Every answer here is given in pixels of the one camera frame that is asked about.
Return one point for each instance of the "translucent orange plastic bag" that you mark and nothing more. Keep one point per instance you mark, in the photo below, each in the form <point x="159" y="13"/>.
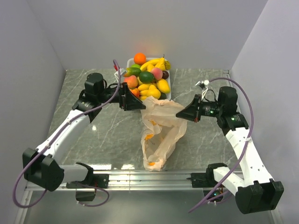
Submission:
<point x="162" y="130"/>

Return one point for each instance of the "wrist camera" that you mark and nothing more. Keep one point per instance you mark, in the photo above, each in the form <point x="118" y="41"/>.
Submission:
<point x="203" y="85"/>
<point x="119" y="73"/>

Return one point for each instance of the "fake pink peach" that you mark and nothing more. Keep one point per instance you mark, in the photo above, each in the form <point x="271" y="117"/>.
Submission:
<point x="157" y="73"/>

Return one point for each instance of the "fake banana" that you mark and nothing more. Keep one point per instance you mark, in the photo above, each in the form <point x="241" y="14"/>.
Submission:
<point x="152" y="62"/>

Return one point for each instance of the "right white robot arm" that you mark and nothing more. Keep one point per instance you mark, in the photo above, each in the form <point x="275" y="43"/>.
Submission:
<point x="257" y="190"/>

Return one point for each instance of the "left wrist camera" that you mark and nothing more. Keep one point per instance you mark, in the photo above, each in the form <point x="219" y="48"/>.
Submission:
<point x="119" y="73"/>

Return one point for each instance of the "fake orange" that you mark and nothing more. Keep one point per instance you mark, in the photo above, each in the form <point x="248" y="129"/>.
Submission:
<point x="140" y="59"/>

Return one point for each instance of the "fake red apple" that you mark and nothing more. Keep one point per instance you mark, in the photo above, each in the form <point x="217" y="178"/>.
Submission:
<point x="135" y="92"/>

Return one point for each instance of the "fake red green mango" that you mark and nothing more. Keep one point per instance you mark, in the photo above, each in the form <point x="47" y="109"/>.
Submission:
<point x="132" y="71"/>

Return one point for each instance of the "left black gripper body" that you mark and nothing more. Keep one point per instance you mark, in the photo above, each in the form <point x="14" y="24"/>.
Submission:
<point x="108" y="94"/>

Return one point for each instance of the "fake dark plum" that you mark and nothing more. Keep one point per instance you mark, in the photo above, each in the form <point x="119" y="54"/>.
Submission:
<point x="165" y="75"/>

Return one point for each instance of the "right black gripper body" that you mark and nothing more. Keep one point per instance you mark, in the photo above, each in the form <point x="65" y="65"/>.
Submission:
<point x="207" y="108"/>

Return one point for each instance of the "fake green lime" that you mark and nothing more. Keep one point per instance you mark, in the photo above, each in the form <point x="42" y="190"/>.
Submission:
<point x="146" y="77"/>

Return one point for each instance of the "fake left peach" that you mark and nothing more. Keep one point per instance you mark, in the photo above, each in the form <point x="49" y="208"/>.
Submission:
<point x="131" y="81"/>

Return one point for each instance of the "fake yellow mango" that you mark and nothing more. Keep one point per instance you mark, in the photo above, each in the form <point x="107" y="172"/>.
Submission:
<point x="163" y="86"/>

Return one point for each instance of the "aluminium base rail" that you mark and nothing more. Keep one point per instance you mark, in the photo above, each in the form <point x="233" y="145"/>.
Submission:
<point x="129" y="180"/>

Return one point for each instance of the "fake yellow pear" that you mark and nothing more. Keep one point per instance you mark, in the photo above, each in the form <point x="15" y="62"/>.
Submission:
<point x="163" y="64"/>

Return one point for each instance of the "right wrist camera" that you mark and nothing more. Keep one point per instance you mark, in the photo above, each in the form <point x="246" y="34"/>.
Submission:
<point x="203" y="85"/>

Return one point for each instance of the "white plastic fruit tray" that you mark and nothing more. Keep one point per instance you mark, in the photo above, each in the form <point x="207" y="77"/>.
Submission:
<point x="167" y="96"/>

